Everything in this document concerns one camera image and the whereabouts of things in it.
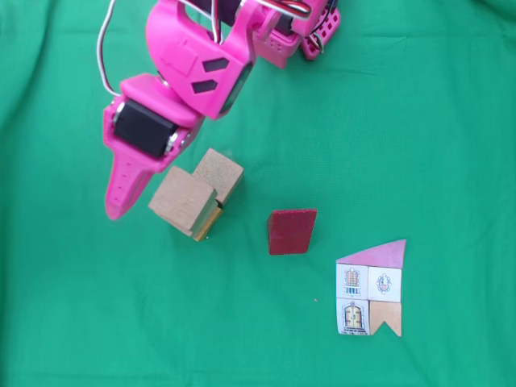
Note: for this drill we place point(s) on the green cloth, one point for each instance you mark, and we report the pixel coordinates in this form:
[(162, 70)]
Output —
[(403, 121)]

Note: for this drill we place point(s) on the yellow notched wooden block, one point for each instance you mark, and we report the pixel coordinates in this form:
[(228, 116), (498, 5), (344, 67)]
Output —
[(213, 220)]

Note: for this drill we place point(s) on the wooden cube tall window print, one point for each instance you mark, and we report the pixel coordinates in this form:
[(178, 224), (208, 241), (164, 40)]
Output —
[(181, 197)]

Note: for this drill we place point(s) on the wooden cube door print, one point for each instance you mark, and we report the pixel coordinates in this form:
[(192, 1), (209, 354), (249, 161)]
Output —
[(219, 171)]

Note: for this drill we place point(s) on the dark red wedge block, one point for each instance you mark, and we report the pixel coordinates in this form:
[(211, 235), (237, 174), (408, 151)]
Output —
[(292, 231)]

